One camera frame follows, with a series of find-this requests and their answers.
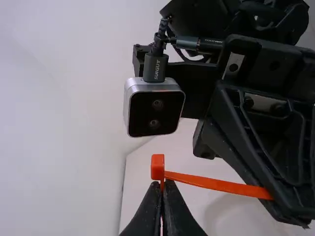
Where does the orange cable tie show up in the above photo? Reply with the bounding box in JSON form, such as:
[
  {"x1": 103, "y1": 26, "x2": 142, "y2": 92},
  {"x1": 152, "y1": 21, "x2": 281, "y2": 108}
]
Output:
[{"x1": 150, "y1": 153, "x2": 275, "y2": 236}]

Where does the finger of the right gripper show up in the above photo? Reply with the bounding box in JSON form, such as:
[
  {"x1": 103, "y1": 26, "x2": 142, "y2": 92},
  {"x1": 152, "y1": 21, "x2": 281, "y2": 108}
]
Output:
[
  {"x1": 192, "y1": 117, "x2": 262, "y2": 198},
  {"x1": 211, "y1": 81, "x2": 315, "y2": 223}
]

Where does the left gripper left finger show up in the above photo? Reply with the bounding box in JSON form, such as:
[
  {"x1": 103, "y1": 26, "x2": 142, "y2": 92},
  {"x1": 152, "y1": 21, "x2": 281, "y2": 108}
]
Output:
[{"x1": 119, "y1": 180, "x2": 162, "y2": 236}]

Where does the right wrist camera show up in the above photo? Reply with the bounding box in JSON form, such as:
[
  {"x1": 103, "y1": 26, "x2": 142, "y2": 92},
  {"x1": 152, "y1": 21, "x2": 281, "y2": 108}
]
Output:
[{"x1": 123, "y1": 77, "x2": 186, "y2": 139}]

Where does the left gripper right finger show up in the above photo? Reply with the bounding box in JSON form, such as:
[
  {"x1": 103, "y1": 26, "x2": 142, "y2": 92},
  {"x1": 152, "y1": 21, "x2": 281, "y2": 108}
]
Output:
[{"x1": 162, "y1": 180, "x2": 198, "y2": 236}]

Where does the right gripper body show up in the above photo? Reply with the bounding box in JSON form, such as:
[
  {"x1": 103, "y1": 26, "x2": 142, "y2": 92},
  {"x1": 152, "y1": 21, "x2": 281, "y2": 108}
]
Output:
[{"x1": 132, "y1": 34, "x2": 315, "y2": 119}]

